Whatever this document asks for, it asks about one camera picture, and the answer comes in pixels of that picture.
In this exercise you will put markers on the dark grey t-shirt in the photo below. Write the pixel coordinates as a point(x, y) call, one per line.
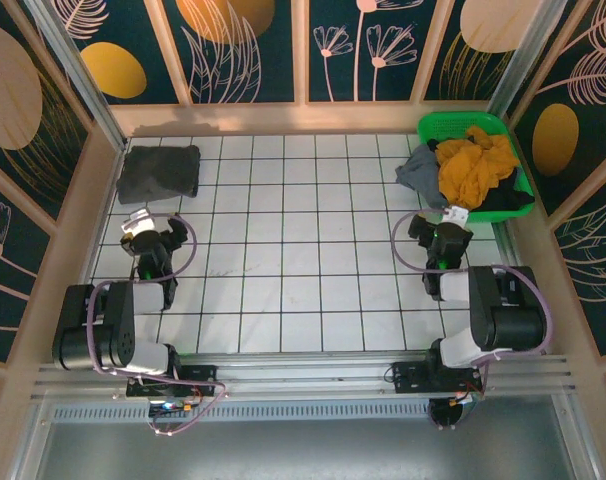
point(158, 172)

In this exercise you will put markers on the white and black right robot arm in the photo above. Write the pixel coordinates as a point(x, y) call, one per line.
point(458, 350)

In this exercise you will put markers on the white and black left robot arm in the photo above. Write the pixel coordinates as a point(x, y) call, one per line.
point(148, 357)

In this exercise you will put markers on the light grey t-shirt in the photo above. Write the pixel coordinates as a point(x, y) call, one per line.
point(420, 170)

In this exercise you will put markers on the yellow t-shirt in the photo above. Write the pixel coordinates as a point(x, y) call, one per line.
point(468, 172)

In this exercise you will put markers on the black t-shirt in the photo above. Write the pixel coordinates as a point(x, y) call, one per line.
point(508, 197)

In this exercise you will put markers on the green plastic basket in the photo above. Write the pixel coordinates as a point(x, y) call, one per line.
point(448, 122)

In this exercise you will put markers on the grey metal panel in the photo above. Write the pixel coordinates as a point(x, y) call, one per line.
point(308, 450)

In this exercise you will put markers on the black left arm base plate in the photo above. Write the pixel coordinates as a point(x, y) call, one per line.
point(200, 377)

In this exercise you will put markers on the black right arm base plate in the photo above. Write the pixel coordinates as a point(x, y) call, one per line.
point(408, 377)

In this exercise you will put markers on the aluminium frame post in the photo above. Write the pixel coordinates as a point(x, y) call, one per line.
point(523, 55)
point(83, 80)

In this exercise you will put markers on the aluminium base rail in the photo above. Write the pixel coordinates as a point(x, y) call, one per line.
point(303, 375)

